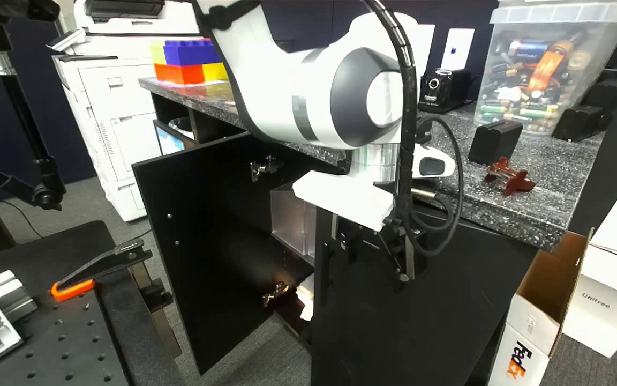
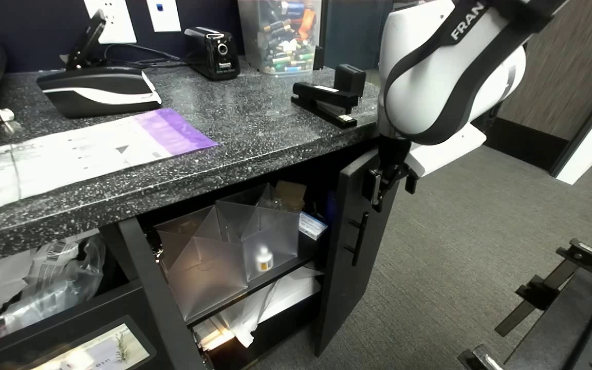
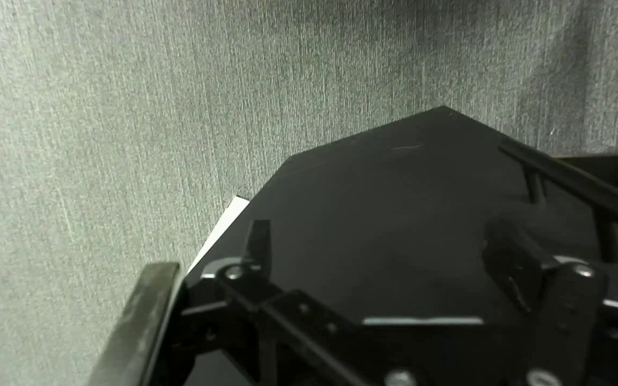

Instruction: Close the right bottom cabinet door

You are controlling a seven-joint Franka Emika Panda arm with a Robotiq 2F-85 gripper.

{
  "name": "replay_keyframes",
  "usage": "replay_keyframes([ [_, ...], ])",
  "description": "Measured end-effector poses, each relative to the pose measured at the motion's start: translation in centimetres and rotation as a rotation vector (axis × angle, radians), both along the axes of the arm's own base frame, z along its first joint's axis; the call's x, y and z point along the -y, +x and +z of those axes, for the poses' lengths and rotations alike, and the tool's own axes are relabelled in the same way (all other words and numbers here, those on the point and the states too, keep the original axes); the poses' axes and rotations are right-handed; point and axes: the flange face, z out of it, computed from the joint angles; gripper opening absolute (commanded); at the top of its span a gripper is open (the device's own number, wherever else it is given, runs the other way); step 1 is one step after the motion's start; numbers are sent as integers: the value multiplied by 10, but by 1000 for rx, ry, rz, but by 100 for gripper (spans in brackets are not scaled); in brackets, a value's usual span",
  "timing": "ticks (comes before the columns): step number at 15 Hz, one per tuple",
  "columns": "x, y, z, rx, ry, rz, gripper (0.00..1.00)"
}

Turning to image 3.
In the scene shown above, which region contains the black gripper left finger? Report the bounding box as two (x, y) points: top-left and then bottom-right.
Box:
(143, 216), (421, 386)

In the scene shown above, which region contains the black bar door handle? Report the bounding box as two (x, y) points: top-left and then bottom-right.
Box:
(497, 138), (618, 264)

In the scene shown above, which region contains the white paper sheet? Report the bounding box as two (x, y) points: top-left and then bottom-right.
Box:
(184, 194), (253, 276)

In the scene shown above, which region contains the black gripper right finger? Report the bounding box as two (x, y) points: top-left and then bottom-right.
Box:
(483, 216), (618, 386)

